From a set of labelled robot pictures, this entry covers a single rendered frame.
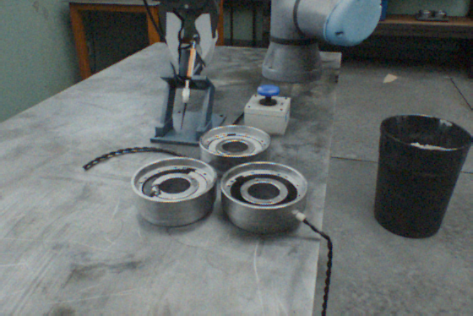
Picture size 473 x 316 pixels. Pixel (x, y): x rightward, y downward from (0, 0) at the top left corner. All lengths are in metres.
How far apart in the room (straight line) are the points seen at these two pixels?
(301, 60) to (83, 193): 0.60
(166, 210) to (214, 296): 0.12
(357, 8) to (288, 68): 0.22
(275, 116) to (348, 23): 0.26
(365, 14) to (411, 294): 1.05
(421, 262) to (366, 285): 0.27
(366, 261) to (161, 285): 1.33
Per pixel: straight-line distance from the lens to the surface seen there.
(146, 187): 0.52
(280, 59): 0.99
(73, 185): 0.61
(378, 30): 3.94
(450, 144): 1.91
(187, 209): 0.48
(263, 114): 0.70
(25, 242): 0.53
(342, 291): 1.57
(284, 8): 0.97
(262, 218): 0.46
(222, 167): 0.57
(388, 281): 1.65
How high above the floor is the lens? 1.10
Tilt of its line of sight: 26 degrees down
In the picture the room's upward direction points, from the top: straight up
